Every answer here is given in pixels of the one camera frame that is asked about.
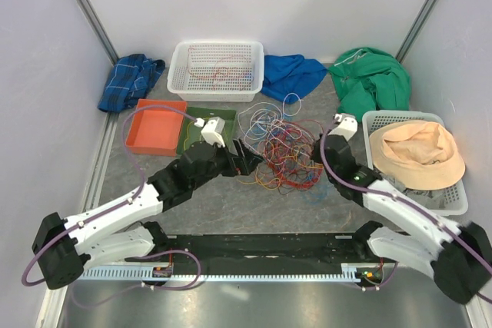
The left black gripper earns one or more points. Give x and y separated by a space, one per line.
243 164

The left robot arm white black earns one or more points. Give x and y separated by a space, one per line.
65 248

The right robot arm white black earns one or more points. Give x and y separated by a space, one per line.
457 257

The green plastic tray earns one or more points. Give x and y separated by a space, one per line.
190 134

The orange plastic tray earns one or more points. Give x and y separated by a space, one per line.
155 131

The white perforated basket rear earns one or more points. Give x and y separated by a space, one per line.
211 70

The white perforated basket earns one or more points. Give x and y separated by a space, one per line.
453 201
211 70

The bright blue cloth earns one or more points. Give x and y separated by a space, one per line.
289 78

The blue plaid cloth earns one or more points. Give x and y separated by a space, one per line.
131 79

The green garment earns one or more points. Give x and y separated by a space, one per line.
368 79

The peach bucket hat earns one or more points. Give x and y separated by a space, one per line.
422 155

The white perforated basket right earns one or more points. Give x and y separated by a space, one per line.
453 201

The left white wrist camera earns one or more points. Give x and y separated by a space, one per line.
211 130

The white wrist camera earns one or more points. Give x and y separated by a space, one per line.
211 130
344 125

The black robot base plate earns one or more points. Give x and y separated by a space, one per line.
265 254

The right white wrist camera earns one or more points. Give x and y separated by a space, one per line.
344 125

